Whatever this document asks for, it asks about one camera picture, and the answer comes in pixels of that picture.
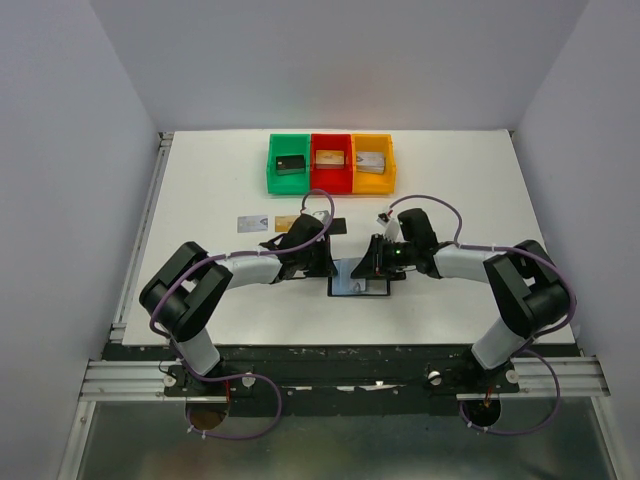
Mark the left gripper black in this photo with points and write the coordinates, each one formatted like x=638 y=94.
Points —
x=324 y=257

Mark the gold card in red bin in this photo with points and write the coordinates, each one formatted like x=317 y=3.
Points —
x=329 y=159

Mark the red plastic bin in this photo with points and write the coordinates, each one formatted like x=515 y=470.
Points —
x=336 y=179

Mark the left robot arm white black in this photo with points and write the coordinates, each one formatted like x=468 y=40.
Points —
x=183 y=294

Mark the black card in green bin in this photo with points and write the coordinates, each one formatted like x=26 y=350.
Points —
x=290 y=164

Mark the green plastic bin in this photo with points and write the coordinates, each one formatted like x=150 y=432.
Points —
x=288 y=144

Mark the gold credit card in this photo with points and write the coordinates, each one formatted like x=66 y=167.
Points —
x=282 y=224

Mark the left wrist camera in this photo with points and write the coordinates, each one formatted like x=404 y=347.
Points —
x=322 y=215

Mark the silver cards in yellow bin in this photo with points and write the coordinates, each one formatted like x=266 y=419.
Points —
x=370 y=162

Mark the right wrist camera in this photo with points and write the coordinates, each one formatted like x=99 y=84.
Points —
x=390 y=225

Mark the yellow plastic bin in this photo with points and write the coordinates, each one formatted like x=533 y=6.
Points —
x=369 y=183

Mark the aluminium rail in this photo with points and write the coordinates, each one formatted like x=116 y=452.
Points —
x=144 y=381
x=118 y=326

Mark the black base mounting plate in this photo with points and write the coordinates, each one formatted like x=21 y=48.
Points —
x=339 y=380

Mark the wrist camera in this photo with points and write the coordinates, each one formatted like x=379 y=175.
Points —
x=390 y=225
x=322 y=215

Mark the aluminium rail left side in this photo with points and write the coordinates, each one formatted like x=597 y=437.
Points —
x=118 y=326

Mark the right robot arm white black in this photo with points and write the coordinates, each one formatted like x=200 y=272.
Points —
x=530 y=293

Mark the silver credit card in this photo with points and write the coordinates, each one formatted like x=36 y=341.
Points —
x=252 y=223
x=342 y=284

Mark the black VIP credit card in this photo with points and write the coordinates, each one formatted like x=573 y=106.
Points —
x=338 y=227

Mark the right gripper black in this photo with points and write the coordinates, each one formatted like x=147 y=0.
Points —
x=376 y=256

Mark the aluminium rail front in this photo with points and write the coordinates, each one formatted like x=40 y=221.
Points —
x=144 y=381

